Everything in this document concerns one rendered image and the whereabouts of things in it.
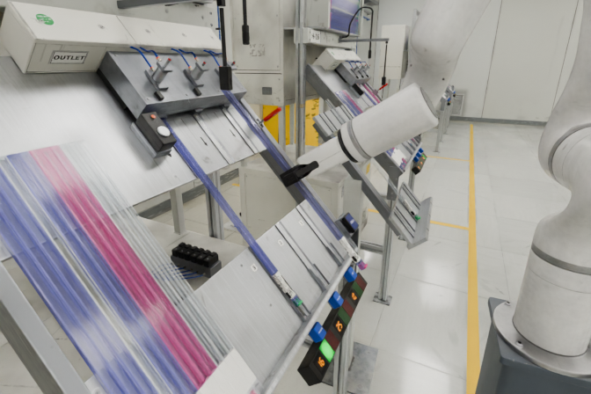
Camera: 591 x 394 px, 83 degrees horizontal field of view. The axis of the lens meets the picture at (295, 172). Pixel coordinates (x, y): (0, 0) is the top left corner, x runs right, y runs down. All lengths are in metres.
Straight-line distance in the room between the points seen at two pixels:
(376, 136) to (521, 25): 7.74
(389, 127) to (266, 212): 1.54
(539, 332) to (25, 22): 1.04
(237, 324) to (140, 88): 0.48
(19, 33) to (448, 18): 0.68
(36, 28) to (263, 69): 1.30
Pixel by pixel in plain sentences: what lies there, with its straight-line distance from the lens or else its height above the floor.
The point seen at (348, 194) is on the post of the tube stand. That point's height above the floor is 0.79.
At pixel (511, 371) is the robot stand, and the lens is 0.85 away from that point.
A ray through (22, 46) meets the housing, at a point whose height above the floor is 1.25.
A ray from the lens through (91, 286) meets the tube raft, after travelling 0.55.
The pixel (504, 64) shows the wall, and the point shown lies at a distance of 8.25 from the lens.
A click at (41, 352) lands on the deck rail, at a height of 0.91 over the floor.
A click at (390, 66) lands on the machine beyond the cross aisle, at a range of 5.24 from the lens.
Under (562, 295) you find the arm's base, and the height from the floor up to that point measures 0.83.
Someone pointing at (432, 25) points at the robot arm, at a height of 1.28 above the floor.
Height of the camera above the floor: 1.22
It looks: 18 degrees down
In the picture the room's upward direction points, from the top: straight up
